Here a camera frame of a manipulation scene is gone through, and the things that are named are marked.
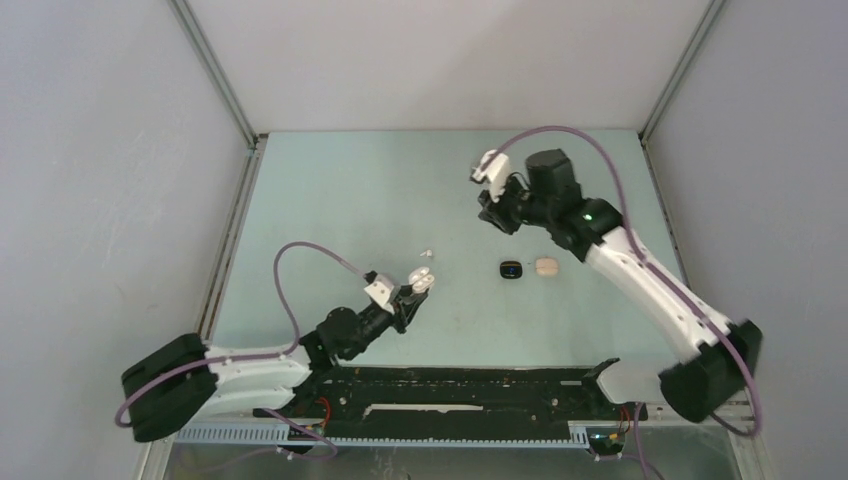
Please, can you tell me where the purple cable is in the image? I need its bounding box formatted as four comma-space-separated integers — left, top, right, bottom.
114, 241, 369, 463
493, 125, 764, 480

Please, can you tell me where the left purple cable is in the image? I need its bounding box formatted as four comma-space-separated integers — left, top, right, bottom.
114, 241, 369, 463

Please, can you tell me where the white earbud charging case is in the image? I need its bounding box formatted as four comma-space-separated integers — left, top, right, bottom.
408, 267, 435, 294

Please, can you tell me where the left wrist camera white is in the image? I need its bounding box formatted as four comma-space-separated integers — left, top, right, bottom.
363, 271, 397, 313

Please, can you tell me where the black earbud charging case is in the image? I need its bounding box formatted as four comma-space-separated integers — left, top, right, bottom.
499, 260, 524, 280

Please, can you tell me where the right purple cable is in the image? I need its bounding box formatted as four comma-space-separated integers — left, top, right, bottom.
493, 125, 764, 480

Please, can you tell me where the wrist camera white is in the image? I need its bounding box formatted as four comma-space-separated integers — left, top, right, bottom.
470, 150, 513, 203
363, 271, 397, 313

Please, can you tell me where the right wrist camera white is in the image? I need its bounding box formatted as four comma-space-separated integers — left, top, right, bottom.
470, 150, 513, 203

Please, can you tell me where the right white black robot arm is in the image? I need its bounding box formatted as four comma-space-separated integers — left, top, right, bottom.
470, 149, 763, 423

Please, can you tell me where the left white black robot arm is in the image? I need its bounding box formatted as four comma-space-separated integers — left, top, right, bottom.
115, 272, 435, 443

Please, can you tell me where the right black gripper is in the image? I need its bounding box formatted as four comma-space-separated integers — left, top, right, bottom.
478, 172, 554, 236

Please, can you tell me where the aluminium rail frame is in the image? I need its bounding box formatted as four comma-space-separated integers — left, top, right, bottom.
136, 402, 771, 479

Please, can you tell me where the pink earbud charging case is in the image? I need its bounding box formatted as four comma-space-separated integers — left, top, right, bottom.
534, 257, 560, 278

